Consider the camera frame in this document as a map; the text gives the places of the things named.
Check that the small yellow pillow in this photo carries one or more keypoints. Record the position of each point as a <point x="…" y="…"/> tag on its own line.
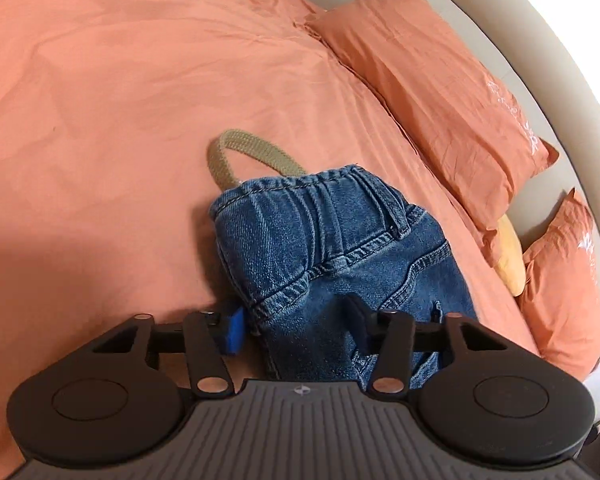
<point x="512" y="265"/>

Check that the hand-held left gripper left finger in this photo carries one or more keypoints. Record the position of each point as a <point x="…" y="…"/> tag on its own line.
<point x="232" y="331"/>

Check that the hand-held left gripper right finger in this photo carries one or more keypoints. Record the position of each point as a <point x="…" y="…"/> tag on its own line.
<point x="357" y="325"/>

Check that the khaki woven belt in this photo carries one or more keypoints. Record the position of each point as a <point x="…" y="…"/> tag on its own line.
<point x="260" y="146"/>

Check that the orange pillow with flower print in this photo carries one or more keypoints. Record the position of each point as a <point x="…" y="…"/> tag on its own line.
<point x="555" y="300"/>
<point x="430" y="90"/>

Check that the blue denim pants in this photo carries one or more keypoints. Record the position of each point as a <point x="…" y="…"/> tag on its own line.
<point x="305" y="240"/>

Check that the beige upholstered headboard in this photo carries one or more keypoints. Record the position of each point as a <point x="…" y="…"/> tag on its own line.
<point x="555" y="75"/>

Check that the orange bed sheet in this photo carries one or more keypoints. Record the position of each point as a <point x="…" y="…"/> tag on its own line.
<point x="105" y="110"/>

